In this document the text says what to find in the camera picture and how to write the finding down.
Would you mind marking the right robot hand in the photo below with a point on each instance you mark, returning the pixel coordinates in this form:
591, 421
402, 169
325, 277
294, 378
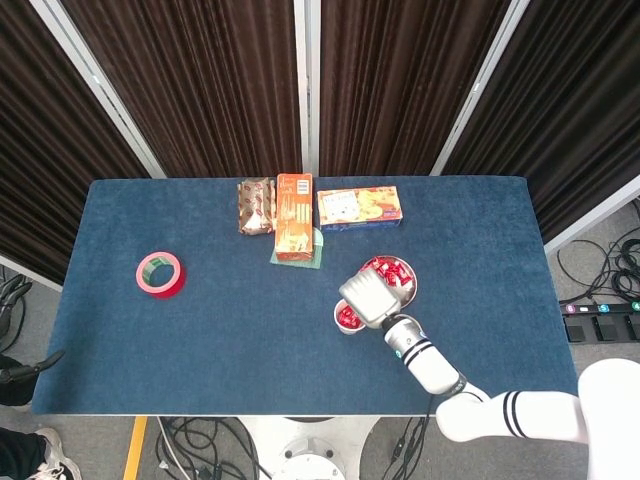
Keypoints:
370, 300

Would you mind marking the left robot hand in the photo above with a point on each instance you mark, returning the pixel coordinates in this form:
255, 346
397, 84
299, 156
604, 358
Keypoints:
40, 361

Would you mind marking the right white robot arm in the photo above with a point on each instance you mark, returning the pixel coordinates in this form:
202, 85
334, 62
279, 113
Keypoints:
430, 370

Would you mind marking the white paper cup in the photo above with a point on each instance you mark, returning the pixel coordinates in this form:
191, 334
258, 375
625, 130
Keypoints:
350, 331

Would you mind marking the round metal plate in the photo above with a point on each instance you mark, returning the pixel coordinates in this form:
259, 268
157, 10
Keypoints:
407, 295

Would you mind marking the green cloth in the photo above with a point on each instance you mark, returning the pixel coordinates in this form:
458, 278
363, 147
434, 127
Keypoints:
318, 250

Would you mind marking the yellow blue biscuit box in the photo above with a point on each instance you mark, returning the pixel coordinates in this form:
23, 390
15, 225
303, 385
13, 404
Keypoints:
360, 207

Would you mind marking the black trouser leg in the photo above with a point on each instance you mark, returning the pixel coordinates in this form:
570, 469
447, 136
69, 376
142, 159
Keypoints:
17, 452

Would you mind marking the white black sneaker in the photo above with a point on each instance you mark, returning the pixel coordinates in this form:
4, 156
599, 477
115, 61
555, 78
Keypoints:
57, 455

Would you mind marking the tall orange box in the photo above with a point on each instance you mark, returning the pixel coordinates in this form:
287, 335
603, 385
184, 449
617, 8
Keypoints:
294, 220

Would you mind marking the blue table mat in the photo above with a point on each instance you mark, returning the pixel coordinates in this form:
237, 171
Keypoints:
250, 350

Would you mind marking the yellow floor tape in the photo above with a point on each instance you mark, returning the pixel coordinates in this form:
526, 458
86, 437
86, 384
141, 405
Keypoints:
135, 450

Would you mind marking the gold snack bag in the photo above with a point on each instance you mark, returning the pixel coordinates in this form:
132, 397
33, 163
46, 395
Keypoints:
255, 207

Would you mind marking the red tape roll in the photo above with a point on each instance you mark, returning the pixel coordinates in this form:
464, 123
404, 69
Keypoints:
175, 290

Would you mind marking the black foot pedal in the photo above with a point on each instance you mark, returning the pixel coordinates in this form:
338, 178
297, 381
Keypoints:
604, 327
576, 331
635, 326

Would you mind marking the dark brown curtain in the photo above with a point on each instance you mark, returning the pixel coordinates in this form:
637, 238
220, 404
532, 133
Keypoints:
200, 90
40, 150
575, 125
400, 90

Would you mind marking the white frame bar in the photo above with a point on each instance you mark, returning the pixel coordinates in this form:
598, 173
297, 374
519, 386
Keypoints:
25, 270
590, 215

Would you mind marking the white frame post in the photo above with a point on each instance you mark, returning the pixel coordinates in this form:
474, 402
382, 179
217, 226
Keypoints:
475, 90
95, 80
300, 75

